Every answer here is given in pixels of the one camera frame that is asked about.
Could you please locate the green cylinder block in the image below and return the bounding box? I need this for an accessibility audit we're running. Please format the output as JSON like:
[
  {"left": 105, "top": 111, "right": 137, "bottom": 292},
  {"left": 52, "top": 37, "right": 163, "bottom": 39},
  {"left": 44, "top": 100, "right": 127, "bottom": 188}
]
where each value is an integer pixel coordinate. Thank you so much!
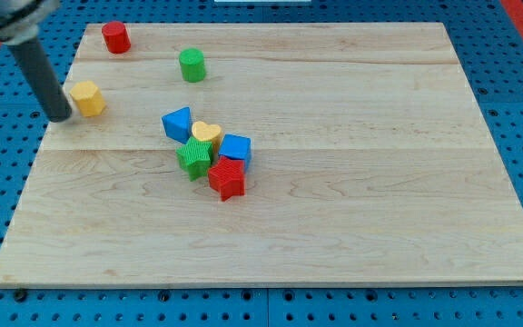
[{"left": 179, "top": 48, "right": 206, "bottom": 83}]

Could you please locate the yellow hexagon block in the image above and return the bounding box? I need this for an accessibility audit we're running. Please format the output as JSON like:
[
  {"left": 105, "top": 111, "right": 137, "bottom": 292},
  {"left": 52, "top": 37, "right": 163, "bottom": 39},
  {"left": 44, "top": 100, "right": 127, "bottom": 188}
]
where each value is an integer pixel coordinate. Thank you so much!
[{"left": 69, "top": 81, "right": 106, "bottom": 117}]

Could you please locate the green star block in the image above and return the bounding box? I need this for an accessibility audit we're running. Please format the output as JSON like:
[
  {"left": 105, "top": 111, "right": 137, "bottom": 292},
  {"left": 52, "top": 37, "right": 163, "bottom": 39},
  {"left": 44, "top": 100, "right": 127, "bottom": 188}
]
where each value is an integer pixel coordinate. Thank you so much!
[{"left": 175, "top": 136, "right": 212, "bottom": 181}]

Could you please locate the blue triangle block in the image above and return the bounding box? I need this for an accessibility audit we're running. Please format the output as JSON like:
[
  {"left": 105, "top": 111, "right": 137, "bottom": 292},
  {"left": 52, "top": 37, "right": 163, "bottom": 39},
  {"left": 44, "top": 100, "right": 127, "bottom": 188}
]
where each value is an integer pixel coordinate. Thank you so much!
[{"left": 161, "top": 106, "right": 192, "bottom": 144}]

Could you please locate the red star block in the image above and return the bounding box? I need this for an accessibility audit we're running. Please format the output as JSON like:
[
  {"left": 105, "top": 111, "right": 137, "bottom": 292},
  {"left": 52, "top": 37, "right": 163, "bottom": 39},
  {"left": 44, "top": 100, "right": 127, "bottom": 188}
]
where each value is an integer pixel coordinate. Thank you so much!
[{"left": 208, "top": 156, "right": 245, "bottom": 202}]

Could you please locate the red cylinder block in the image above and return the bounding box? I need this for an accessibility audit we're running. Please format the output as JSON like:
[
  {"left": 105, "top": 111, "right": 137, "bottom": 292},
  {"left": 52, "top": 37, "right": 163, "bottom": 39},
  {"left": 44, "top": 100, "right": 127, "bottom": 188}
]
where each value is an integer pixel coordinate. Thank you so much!
[{"left": 101, "top": 21, "right": 131, "bottom": 54}]

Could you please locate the light wooden board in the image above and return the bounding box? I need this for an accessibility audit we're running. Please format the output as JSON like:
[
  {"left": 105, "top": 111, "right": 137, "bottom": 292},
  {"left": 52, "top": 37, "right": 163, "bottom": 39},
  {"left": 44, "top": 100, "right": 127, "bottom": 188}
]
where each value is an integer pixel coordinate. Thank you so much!
[{"left": 0, "top": 23, "right": 523, "bottom": 289}]

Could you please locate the yellow heart block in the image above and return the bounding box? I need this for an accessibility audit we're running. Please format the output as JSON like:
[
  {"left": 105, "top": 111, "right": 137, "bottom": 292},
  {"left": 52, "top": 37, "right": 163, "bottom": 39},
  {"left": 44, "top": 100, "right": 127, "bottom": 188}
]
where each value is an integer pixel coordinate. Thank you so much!
[{"left": 192, "top": 121, "right": 223, "bottom": 152}]

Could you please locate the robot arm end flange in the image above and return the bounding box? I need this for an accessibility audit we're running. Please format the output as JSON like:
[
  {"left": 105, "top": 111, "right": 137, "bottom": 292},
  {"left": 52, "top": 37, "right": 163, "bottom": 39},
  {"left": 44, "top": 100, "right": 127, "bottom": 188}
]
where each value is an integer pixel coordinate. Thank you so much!
[{"left": 0, "top": 0, "right": 61, "bottom": 45}]

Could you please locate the blue cube block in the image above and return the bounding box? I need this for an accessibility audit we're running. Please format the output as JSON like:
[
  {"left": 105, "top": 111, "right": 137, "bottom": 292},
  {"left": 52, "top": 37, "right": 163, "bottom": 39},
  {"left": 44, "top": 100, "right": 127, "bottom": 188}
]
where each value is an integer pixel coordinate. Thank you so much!
[{"left": 218, "top": 134, "right": 252, "bottom": 171}]

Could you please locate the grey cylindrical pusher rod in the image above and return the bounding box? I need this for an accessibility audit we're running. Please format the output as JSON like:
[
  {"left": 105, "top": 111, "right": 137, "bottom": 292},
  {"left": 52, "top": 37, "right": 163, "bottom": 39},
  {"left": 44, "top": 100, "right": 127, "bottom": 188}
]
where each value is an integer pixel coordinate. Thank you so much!
[{"left": 8, "top": 37, "right": 72, "bottom": 123}]

